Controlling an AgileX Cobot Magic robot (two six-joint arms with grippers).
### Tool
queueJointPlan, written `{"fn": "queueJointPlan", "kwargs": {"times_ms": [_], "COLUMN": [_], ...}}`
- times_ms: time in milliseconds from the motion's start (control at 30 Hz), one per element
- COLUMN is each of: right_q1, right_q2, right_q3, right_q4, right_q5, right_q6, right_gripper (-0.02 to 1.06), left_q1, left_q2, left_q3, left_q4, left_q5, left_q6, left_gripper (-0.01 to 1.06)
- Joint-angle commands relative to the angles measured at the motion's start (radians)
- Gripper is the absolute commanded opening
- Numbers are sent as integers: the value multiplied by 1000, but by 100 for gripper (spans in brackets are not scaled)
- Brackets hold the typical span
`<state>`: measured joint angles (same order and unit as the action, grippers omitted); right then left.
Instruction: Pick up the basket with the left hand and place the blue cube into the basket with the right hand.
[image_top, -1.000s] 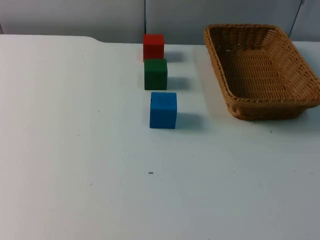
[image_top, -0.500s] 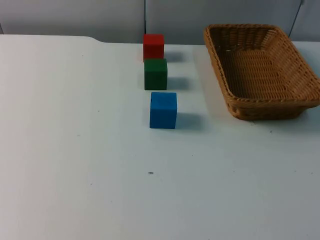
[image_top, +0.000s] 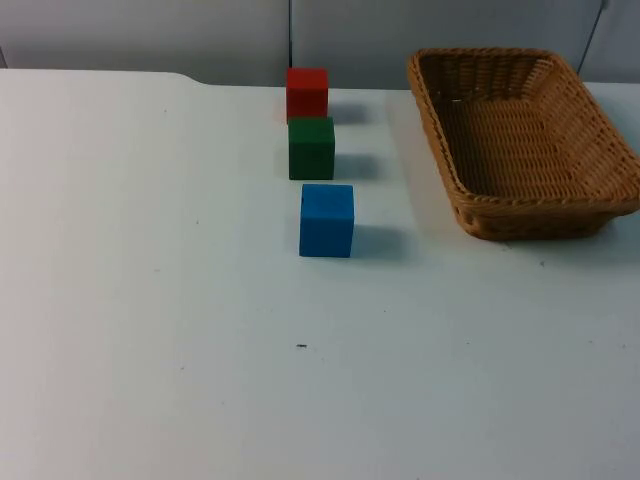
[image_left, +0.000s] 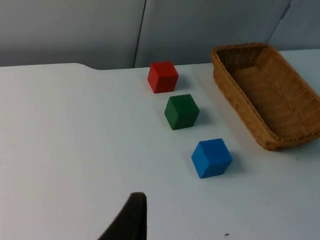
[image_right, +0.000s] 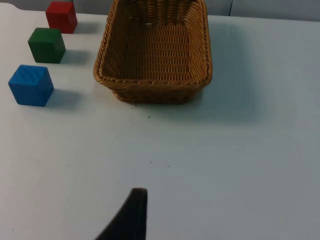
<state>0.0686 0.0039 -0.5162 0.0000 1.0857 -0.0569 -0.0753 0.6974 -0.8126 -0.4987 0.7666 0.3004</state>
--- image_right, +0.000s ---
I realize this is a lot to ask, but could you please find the pale brown wicker basket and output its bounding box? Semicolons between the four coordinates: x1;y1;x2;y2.
93;0;214;105

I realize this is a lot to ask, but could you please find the green cube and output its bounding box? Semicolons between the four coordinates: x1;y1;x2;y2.
27;27;67;64

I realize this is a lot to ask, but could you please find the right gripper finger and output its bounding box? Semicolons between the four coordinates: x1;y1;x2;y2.
94;187;148;240

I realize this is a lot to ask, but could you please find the blue cube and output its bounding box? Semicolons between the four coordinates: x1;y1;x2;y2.
7;64;55;108

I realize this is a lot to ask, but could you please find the red cube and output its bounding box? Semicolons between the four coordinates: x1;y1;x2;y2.
45;1;78;35

